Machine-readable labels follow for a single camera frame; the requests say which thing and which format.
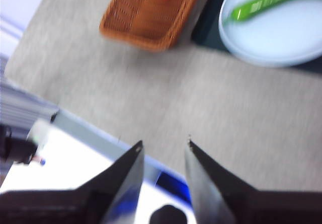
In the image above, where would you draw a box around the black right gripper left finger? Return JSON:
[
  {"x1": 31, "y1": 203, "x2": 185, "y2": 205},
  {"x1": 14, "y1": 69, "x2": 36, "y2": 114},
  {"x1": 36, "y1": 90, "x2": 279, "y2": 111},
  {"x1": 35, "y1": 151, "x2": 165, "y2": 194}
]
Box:
[{"x1": 0, "y1": 140, "x2": 145, "y2": 224}]

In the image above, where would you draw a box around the blue round plate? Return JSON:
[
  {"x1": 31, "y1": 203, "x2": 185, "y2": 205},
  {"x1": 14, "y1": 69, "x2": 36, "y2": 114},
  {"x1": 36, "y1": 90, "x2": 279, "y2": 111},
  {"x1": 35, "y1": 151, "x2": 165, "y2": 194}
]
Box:
[{"x1": 218, "y1": 0, "x2": 322, "y2": 67}]

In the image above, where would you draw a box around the black round knob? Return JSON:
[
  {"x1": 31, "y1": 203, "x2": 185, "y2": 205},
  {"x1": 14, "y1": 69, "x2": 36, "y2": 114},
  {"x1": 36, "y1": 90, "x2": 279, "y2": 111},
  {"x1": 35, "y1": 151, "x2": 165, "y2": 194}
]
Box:
[{"x1": 150, "y1": 205, "x2": 188, "y2": 224}]

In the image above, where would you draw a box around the silver aluminium frame rail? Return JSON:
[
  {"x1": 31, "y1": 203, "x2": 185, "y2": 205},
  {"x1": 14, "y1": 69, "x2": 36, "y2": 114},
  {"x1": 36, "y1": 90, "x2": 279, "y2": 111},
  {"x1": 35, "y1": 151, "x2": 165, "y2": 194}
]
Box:
[{"x1": 0, "y1": 55, "x2": 60, "y2": 129}]

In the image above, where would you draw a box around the long green pepper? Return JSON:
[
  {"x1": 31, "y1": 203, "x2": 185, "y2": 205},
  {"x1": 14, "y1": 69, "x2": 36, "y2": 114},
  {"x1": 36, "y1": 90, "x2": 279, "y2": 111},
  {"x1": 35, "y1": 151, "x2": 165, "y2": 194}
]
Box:
[{"x1": 230, "y1": 0, "x2": 322, "y2": 22}]

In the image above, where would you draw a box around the black camera device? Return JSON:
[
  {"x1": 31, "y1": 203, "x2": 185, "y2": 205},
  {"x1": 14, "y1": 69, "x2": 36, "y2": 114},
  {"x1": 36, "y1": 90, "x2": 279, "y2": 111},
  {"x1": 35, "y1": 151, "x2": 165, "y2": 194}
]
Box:
[{"x1": 0, "y1": 124, "x2": 45, "y2": 166}]

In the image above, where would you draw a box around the black rectangular tray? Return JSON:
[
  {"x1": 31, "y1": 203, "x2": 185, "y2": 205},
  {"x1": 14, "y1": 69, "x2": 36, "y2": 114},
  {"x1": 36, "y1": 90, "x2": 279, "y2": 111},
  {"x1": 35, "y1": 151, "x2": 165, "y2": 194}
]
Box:
[{"x1": 191, "y1": 0, "x2": 322, "y2": 73}]

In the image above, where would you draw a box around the brown wicker basket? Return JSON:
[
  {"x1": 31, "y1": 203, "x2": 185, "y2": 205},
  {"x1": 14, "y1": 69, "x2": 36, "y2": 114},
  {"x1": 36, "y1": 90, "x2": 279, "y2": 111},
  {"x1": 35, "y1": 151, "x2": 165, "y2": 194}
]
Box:
[{"x1": 99, "y1": 0, "x2": 209, "y2": 52}]

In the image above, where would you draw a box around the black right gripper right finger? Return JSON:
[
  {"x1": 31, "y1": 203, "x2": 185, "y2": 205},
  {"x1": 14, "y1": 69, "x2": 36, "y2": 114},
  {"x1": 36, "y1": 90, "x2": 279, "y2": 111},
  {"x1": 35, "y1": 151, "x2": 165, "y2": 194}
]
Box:
[{"x1": 185, "y1": 139, "x2": 322, "y2": 224}]

